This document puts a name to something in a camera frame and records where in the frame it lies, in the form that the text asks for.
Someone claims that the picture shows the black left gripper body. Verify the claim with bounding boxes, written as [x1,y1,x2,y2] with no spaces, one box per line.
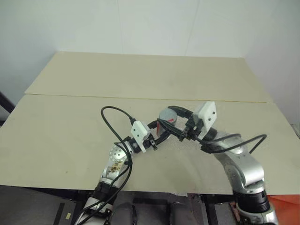
[142,124,158,152]

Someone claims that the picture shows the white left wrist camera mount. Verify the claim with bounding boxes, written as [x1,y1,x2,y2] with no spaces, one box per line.
[130,120,151,154]

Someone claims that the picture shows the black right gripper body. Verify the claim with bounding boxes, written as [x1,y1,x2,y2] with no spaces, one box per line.
[181,113,203,143]

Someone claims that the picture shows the red jar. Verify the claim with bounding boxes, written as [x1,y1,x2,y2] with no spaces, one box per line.
[156,119,176,139]

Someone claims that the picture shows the dark slanted furniture edge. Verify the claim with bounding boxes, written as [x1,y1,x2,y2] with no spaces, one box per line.
[0,90,16,128]

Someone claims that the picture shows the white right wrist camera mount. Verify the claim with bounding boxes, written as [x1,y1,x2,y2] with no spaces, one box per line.
[195,101,218,139]

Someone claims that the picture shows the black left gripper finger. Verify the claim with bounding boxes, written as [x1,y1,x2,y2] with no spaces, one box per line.
[154,132,172,145]
[147,120,163,130]

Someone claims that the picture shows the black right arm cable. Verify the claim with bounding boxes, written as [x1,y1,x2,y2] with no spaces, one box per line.
[196,134,268,155]

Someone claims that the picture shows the black tape strip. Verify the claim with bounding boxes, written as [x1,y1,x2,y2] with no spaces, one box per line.
[52,202,66,225]

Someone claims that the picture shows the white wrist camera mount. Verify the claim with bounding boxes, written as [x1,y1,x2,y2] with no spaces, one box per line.
[130,120,151,154]
[195,101,218,139]

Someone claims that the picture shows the orange sheet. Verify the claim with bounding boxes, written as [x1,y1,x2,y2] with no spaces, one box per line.
[266,194,300,225]

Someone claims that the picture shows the grey round jar lid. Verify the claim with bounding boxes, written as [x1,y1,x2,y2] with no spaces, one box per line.
[158,106,178,125]

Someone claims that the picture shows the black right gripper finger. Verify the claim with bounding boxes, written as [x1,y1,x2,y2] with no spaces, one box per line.
[156,119,188,143]
[167,105,195,120]

